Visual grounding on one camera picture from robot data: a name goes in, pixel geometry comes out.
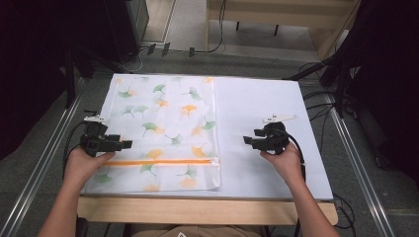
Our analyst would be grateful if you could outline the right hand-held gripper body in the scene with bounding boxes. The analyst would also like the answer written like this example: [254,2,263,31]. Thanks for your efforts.
[258,113,299,156]

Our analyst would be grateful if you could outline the person's beige trousers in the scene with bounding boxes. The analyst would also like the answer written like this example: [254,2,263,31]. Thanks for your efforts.
[130,224,265,237]

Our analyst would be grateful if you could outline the bundle of black floor cables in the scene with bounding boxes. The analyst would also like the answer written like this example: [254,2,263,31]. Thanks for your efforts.
[298,61,355,146]

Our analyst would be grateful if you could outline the person's left hand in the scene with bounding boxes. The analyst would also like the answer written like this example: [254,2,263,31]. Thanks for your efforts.
[63,145,117,191]

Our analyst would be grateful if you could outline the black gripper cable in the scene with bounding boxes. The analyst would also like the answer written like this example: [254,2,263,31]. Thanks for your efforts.
[61,119,87,181]
[279,127,308,183]

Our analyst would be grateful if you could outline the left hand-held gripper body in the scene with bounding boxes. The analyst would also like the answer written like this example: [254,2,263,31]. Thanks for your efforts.
[78,110,124,158]

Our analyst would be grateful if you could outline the person's right hand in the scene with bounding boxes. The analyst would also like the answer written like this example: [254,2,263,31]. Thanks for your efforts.
[259,141,306,186]

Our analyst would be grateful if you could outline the black metal stand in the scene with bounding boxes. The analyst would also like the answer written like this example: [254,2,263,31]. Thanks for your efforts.
[62,45,97,111]
[282,48,359,119]

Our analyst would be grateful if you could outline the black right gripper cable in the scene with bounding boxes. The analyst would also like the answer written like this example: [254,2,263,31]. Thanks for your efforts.
[279,127,308,183]

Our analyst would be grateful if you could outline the white table cover sheet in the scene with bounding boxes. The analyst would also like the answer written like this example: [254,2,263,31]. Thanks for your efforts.
[82,72,334,201]

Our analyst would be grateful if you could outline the light wooden platform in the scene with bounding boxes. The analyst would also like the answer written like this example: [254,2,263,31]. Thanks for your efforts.
[205,0,362,61]

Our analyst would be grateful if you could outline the black floor cable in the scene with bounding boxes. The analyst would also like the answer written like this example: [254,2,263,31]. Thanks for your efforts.
[188,0,229,58]

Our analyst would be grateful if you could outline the metal floor rail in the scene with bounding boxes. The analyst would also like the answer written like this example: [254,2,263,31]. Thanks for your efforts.
[324,93,397,237]
[0,77,87,237]

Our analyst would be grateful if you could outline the black curtain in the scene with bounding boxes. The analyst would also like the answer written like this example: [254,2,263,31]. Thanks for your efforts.
[335,0,419,189]
[0,0,110,162]

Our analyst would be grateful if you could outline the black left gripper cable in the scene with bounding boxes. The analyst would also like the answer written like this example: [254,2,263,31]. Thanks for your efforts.
[61,119,87,181]

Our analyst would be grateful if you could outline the wooden table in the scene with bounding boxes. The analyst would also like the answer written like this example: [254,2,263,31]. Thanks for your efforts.
[76,194,340,227]

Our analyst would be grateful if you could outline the black computer tower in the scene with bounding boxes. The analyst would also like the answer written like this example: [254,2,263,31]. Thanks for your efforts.
[98,0,150,65]

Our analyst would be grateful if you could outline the white leaf-print mesh laundry bag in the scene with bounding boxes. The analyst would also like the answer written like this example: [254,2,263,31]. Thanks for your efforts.
[82,74,221,195]

